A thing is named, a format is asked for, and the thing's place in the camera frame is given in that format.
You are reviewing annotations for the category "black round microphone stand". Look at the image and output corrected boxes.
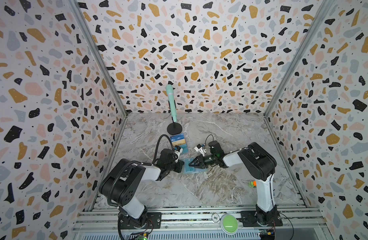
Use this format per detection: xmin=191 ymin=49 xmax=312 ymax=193
xmin=167 ymin=122 xmax=183 ymax=136

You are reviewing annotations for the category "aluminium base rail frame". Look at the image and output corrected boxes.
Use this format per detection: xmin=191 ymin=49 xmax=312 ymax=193
xmin=72 ymin=205 xmax=333 ymax=240

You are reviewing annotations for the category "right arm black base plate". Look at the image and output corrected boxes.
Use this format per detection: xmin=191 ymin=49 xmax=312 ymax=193
xmin=239 ymin=211 xmax=283 ymax=228

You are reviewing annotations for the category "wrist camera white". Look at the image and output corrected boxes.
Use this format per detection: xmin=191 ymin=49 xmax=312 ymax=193
xmin=194 ymin=144 xmax=206 ymax=157
xmin=174 ymin=146 xmax=184 ymax=159

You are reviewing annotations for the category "blue VIP card in stand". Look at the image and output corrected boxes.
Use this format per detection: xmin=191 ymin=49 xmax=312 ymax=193
xmin=170 ymin=134 xmax=185 ymax=142

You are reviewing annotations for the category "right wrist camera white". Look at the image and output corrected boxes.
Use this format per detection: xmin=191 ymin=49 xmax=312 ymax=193
xmin=194 ymin=144 xmax=206 ymax=157

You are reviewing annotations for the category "mint green microphone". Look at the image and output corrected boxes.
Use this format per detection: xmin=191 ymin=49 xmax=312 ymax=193
xmin=166 ymin=84 xmax=177 ymax=123

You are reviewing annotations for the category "green round push button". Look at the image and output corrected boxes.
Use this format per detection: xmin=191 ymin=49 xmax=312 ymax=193
xmin=220 ymin=214 xmax=238 ymax=235

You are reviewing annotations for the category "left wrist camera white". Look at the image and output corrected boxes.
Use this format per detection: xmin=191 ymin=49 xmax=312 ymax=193
xmin=174 ymin=146 xmax=184 ymax=159

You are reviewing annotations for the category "small orange green toy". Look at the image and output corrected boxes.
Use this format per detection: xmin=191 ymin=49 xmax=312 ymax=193
xmin=248 ymin=181 xmax=257 ymax=188

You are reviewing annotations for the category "teal card from holder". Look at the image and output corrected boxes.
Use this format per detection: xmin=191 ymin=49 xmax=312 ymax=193
xmin=184 ymin=158 xmax=198 ymax=174

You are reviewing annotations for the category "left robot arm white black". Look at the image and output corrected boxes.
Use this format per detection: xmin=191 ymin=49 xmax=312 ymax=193
xmin=99 ymin=147 xmax=184 ymax=220

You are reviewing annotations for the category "yellow VIP card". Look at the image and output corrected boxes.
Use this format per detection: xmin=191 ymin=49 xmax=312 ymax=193
xmin=172 ymin=139 xmax=186 ymax=146

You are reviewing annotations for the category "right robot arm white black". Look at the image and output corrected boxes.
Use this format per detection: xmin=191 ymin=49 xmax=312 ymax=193
xmin=189 ymin=141 xmax=277 ymax=213

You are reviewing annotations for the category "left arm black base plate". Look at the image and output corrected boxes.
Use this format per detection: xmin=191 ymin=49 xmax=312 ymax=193
xmin=118 ymin=212 xmax=162 ymax=230

